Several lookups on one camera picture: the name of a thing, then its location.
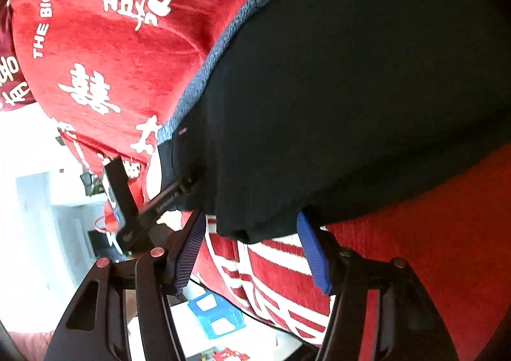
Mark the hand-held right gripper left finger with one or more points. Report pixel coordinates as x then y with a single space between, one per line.
191 253

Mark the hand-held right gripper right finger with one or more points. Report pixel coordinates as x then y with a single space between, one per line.
315 255

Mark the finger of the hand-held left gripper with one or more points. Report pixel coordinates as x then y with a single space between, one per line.
191 180

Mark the black pants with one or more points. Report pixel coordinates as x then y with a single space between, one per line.
339 85

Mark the blue plastic stool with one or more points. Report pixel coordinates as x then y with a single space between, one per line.
213 315

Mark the white door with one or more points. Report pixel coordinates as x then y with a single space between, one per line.
36 225

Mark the red packet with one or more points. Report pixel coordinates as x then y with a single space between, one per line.
229 356

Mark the red printed blanket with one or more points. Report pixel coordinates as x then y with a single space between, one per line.
119 49

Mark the blue patterned cloth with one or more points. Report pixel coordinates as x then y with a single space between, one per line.
235 26

